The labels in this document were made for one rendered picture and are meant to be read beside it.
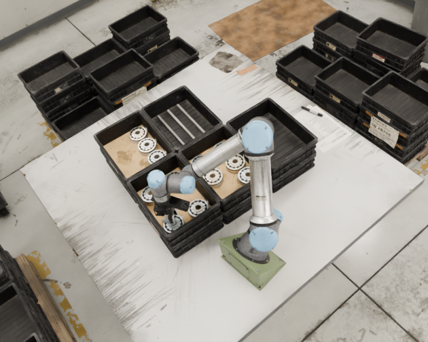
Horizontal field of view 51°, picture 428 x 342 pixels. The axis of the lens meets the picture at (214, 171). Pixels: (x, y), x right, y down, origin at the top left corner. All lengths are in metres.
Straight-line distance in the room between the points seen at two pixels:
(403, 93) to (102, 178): 1.99
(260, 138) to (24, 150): 2.67
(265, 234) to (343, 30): 2.37
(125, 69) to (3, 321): 1.93
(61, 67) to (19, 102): 0.83
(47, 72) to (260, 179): 2.42
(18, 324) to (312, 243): 1.62
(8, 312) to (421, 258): 2.44
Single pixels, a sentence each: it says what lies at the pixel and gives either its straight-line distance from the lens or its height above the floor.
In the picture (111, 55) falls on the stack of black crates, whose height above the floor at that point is 0.38.
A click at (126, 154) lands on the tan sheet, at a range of 2.48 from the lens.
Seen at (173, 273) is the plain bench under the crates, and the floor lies 0.70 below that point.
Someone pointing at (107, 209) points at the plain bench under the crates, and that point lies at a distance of 2.47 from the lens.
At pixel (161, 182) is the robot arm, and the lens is 1.85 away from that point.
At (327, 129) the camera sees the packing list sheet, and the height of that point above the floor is 0.70.
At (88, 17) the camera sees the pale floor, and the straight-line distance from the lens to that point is 5.20.
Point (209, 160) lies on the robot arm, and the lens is 1.92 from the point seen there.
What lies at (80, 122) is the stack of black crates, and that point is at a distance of 3.60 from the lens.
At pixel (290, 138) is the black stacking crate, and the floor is 0.83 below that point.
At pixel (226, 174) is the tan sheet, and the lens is 2.27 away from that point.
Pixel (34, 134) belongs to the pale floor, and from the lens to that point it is 4.11.
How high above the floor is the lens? 2.66
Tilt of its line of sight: 53 degrees down
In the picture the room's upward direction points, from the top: 11 degrees counter-clockwise
